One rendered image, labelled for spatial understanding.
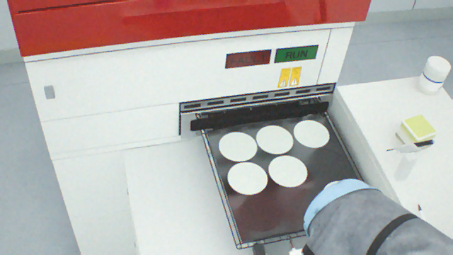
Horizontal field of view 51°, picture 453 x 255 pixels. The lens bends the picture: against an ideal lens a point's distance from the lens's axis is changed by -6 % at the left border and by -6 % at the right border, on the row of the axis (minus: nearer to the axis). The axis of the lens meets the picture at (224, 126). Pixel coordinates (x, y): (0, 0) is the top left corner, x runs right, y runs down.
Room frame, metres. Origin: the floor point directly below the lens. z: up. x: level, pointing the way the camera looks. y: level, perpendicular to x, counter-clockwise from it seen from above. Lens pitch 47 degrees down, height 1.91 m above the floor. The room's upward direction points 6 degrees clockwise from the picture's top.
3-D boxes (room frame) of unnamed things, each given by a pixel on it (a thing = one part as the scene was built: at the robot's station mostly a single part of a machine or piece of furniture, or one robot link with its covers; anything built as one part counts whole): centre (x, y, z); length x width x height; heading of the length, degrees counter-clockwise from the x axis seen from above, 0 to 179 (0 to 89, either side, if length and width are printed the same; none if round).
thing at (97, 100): (0.95, 0.08, 1.02); 0.82 x 0.03 x 0.40; 109
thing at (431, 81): (1.12, -0.60, 1.01); 0.07 x 0.07 x 0.10
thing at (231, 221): (0.74, 0.00, 0.90); 0.37 x 0.01 x 0.01; 19
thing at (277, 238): (0.63, -0.23, 0.90); 0.38 x 0.01 x 0.01; 109
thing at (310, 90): (1.00, -0.09, 0.96); 0.44 x 0.01 x 0.02; 109
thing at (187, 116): (0.99, -0.09, 0.89); 0.44 x 0.02 x 0.10; 109
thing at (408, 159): (0.78, -0.44, 1.03); 0.06 x 0.04 x 0.13; 19
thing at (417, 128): (0.88, -0.50, 1.00); 0.07 x 0.07 x 0.07; 28
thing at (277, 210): (0.80, -0.17, 0.90); 0.34 x 0.34 x 0.01; 19
